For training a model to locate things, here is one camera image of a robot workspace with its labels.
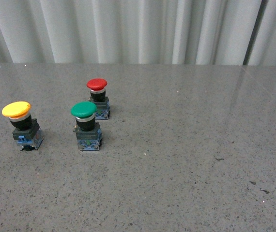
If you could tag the red mushroom push button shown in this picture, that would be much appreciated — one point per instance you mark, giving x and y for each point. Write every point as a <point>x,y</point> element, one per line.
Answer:
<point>98,96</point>

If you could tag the yellow mushroom push button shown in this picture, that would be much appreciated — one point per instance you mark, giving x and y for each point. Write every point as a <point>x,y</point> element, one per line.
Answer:
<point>27,133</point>

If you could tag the white pleated curtain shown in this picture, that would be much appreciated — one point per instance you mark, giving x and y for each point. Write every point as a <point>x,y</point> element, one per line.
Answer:
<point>220,32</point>

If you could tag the green mushroom push button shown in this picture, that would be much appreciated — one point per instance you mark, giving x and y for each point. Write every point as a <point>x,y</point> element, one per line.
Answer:
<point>87,130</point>

